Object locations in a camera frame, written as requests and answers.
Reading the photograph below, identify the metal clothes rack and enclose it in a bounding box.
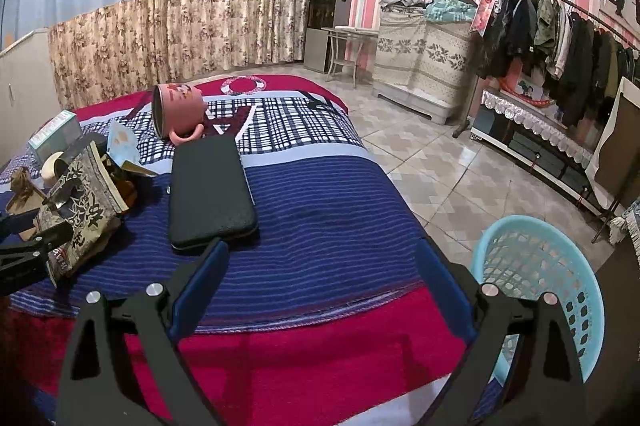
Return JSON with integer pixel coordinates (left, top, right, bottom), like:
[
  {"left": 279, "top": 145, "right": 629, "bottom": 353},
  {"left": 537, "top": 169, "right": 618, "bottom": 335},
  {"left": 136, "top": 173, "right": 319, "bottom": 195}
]
[{"left": 452, "top": 0, "right": 640, "bottom": 142}]

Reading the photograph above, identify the pink hanging bag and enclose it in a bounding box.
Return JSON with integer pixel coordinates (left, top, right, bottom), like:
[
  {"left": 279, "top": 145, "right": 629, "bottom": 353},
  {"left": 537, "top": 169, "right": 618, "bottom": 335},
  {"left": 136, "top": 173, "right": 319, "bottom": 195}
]
[{"left": 470, "top": 0, "right": 501, "bottom": 37}]

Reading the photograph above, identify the black cylindrical container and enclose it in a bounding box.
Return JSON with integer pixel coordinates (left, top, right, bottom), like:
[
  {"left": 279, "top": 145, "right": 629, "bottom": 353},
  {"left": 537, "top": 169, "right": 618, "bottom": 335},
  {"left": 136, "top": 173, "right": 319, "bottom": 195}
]
[{"left": 62, "top": 133, "right": 108, "bottom": 172}]

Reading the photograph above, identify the white lace cloth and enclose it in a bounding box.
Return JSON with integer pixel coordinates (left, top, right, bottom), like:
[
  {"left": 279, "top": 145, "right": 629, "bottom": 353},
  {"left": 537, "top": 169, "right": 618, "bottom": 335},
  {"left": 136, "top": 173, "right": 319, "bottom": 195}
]
[{"left": 480, "top": 88, "right": 601, "bottom": 167}]

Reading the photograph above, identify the small metal table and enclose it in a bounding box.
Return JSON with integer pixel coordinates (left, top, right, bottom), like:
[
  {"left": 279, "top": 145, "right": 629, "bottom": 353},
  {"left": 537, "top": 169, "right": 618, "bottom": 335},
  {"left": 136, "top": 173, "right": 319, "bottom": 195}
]
[{"left": 321, "top": 26, "right": 379, "bottom": 89}]

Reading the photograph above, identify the grey water dispenser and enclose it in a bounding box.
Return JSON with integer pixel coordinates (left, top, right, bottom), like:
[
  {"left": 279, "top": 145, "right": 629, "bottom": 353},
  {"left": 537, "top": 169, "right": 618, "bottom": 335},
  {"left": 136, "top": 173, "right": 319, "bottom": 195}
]
[{"left": 304, "top": 0, "right": 353, "bottom": 74}]

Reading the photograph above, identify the teal folded cloth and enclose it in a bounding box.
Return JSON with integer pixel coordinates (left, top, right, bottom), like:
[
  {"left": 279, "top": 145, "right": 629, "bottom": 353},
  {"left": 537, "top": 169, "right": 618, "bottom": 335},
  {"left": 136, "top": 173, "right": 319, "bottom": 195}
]
[{"left": 425, "top": 0, "right": 476, "bottom": 24}]

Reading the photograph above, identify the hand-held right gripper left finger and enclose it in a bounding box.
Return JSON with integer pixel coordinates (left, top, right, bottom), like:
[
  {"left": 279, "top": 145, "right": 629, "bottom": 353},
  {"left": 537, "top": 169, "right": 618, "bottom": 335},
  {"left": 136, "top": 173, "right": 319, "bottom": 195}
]
[{"left": 54, "top": 238, "right": 231, "bottom": 426}]

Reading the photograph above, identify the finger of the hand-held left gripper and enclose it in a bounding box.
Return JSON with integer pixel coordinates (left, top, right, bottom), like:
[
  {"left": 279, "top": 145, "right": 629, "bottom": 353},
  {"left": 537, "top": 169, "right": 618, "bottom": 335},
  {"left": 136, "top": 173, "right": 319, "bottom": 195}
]
[
  {"left": 0, "top": 207, "right": 43, "bottom": 241},
  {"left": 0, "top": 223, "right": 76, "bottom": 298}
]

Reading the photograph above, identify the low black stand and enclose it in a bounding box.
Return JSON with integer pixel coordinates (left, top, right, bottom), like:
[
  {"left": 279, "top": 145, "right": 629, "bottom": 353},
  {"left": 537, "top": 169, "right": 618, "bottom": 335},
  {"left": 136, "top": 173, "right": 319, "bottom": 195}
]
[{"left": 470, "top": 88, "right": 601, "bottom": 212}]

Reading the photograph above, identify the white cabinet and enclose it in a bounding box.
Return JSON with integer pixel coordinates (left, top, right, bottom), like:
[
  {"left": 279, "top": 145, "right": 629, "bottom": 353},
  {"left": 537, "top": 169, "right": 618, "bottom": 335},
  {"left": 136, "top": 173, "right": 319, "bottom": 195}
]
[{"left": 0, "top": 28, "right": 63, "bottom": 167}]

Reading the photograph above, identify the cream tape roll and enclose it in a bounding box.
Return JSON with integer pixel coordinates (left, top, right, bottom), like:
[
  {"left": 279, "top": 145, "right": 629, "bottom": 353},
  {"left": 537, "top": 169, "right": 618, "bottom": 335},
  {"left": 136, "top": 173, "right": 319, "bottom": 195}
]
[{"left": 41, "top": 151, "right": 68, "bottom": 189}]

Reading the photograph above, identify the cloth covered cabinet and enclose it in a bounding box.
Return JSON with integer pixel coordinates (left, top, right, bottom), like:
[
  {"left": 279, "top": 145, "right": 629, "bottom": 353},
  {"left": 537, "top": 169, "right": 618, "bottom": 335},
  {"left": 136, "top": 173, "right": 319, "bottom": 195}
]
[{"left": 372, "top": 8, "right": 478, "bottom": 127}]

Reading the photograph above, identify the pink mug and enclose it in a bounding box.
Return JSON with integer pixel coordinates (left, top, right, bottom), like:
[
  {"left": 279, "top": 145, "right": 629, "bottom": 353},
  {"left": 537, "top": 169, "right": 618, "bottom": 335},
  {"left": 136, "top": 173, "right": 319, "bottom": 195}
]
[{"left": 151, "top": 82, "right": 207, "bottom": 143}]

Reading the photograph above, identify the white fringed cloth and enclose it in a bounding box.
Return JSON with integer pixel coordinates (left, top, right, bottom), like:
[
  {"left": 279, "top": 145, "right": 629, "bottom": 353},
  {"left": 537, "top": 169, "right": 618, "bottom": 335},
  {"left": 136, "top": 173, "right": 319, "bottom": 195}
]
[{"left": 610, "top": 201, "right": 640, "bottom": 267}]

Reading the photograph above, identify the crumpled brown paper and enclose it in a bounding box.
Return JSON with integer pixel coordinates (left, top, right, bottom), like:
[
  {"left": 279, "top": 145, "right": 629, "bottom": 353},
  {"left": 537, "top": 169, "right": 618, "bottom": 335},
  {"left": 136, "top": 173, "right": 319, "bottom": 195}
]
[{"left": 9, "top": 167, "right": 48, "bottom": 203}]

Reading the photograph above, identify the black rectangular pad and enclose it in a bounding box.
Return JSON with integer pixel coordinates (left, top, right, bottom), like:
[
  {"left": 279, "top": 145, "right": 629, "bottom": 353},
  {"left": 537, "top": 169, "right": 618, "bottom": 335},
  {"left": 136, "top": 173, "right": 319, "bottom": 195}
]
[{"left": 167, "top": 138, "right": 260, "bottom": 257}]

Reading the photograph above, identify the teal tissue box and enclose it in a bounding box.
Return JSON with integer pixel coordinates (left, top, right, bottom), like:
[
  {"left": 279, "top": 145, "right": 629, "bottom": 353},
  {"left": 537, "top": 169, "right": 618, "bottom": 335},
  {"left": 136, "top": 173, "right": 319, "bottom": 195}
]
[{"left": 27, "top": 110, "right": 83, "bottom": 162}]

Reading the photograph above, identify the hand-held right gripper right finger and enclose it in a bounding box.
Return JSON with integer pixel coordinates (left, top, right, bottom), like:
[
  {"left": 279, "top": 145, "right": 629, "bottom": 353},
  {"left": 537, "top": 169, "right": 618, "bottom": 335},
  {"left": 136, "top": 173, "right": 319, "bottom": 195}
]
[{"left": 414, "top": 237, "right": 588, "bottom": 426}]

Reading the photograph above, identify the patterned snack bag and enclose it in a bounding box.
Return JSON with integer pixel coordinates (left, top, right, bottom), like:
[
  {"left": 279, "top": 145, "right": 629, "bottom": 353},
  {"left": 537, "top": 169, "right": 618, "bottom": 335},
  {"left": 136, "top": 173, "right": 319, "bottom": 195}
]
[{"left": 35, "top": 141, "right": 131, "bottom": 287}]

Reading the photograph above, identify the brown board white frame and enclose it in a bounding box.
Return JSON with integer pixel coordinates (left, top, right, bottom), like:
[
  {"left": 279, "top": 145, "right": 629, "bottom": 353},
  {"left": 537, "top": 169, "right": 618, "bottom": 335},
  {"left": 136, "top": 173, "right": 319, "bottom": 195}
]
[{"left": 585, "top": 76, "right": 640, "bottom": 217}]

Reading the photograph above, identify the light blue plastic basket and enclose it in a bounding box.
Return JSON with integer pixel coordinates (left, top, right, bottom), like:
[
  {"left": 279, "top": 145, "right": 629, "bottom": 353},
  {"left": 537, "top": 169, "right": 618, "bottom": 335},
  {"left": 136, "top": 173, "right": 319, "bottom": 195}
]
[{"left": 470, "top": 215, "right": 606, "bottom": 387}]

